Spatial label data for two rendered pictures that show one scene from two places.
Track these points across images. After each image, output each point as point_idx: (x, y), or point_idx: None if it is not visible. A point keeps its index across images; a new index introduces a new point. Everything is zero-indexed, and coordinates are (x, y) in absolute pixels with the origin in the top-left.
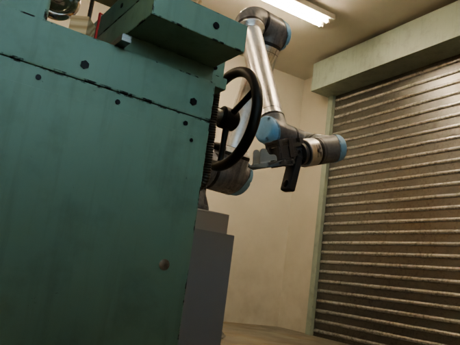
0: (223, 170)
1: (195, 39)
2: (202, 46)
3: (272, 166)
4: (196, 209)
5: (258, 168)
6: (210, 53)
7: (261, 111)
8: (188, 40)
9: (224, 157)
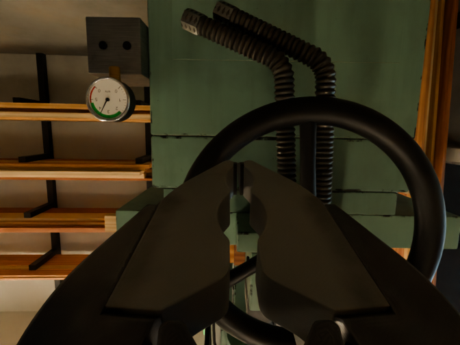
0: (329, 97)
1: (409, 201)
2: (411, 205)
3: (351, 220)
4: (428, 18)
5: (269, 170)
6: (411, 209)
7: (445, 234)
8: (400, 200)
9: (314, 135)
